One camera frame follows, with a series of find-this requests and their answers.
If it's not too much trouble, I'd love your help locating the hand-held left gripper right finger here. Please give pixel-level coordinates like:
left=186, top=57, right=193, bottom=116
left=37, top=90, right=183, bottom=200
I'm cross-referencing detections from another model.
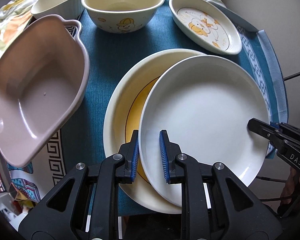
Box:
left=159, top=130, right=283, bottom=240

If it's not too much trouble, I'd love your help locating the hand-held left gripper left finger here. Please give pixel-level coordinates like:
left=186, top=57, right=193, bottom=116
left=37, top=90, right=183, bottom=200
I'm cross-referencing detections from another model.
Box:
left=18, top=130, right=140, bottom=240

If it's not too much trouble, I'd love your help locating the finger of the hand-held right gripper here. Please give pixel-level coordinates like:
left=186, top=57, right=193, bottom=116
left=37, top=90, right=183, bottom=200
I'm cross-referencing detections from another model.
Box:
left=271, top=122, right=300, bottom=152
left=248, top=118, right=280, bottom=143

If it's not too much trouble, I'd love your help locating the cream plate with yellow centre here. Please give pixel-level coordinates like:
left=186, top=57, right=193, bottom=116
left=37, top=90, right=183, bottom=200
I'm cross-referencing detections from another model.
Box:
left=103, top=49, right=210, bottom=214

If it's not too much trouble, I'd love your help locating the plain white round plate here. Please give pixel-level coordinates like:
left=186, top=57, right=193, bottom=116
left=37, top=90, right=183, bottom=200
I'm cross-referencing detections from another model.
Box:
left=138, top=55, right=271, bottom=203

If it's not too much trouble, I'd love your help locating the oval duck print plate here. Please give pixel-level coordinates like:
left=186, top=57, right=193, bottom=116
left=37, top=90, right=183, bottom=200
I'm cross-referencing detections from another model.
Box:
left=169, top=0, right=242, bottom=55

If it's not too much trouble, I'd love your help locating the taupe heart-shaped bowl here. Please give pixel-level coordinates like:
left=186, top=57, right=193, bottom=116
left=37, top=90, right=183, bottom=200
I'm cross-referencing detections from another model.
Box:
left=0, top=15, right=90, bottom=167

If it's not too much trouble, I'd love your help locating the cream duck print bowl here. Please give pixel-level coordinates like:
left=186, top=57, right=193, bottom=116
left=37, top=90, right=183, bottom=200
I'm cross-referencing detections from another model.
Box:
left=81, top=0, right=165, bottom=33

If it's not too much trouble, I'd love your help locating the white ribbed bowl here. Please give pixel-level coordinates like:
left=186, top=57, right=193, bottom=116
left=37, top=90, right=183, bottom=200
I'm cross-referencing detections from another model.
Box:
left=31, top=0, right=89, bottom=21

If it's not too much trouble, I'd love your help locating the person's right hand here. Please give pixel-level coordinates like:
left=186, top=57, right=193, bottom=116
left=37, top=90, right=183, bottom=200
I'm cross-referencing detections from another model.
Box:
left=277, top=166, right=300, bottom=214

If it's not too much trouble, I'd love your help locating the teal patterned table cloth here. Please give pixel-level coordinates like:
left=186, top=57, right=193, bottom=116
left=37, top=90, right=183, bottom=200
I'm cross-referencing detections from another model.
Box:
left=6, top=0, right=289, bottom=220

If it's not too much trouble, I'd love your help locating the floral quilted blanket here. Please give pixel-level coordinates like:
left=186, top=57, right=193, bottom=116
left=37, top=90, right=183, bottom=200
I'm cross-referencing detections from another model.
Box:
left=0, top=0, right=215, bottom=85

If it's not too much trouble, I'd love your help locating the black cable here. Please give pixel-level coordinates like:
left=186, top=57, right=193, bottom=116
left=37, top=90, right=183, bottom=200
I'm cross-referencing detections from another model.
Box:
left=283, top=70, right=300, bottom=81
left=255, top=176, right=289, bottom=183

